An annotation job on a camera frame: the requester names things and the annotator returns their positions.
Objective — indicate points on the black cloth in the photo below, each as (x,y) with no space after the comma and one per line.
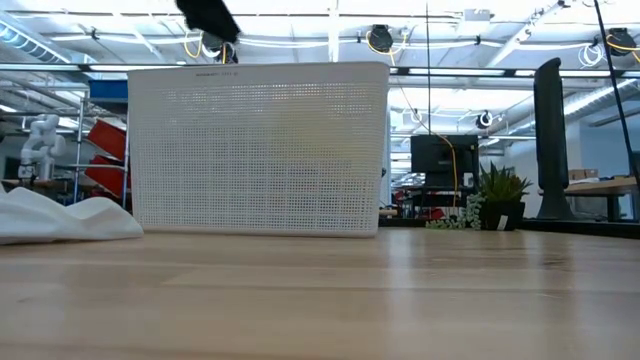
(210,17)

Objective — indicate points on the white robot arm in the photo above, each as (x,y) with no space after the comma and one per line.
(42,140)

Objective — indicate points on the white perforated laundry basket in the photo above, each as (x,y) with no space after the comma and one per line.
(260,150)

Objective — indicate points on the black computer monitor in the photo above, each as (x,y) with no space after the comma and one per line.
(432,152)

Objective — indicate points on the pale green trailing plant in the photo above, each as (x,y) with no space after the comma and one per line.
(462,215)

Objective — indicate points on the green potted plant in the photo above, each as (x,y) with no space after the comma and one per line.
(502,200)

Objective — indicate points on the red storage bin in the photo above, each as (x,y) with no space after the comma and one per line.
(107,137)
(107,175)

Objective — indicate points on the blue storage bin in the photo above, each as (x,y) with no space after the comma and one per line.
(107,90)

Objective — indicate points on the metal shelf rack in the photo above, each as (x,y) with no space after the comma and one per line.
(79,150)

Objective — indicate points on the cardboard box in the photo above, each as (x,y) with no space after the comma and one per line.
(582,174)

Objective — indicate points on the white cloth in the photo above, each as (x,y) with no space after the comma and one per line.
(60,217)

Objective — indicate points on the wooden desk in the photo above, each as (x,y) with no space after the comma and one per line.
(605,187)

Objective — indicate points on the thin black slanted pole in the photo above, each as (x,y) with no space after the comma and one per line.
(618,100)

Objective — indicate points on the black table frame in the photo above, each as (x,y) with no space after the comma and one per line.
(575,227)

